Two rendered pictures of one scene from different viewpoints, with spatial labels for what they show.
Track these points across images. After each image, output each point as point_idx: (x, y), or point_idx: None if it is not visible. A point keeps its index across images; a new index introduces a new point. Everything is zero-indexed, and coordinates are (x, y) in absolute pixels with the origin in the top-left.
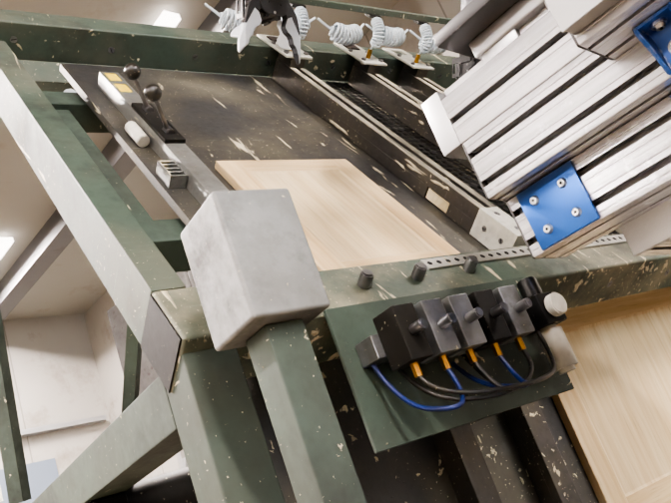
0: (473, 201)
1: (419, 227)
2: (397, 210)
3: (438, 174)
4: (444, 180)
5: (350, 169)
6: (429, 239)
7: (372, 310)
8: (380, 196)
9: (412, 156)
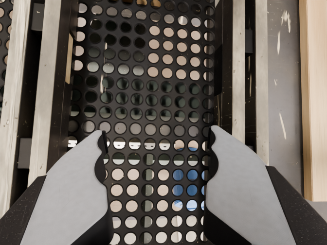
0: (261, 2)
1: (318, 26)
2: (321, 64)
3: (259, 84)
4: (263, 65)
5: (322, 170)
6: (323, 3)
7: None
8: (323, 97)
9: (262, 149)
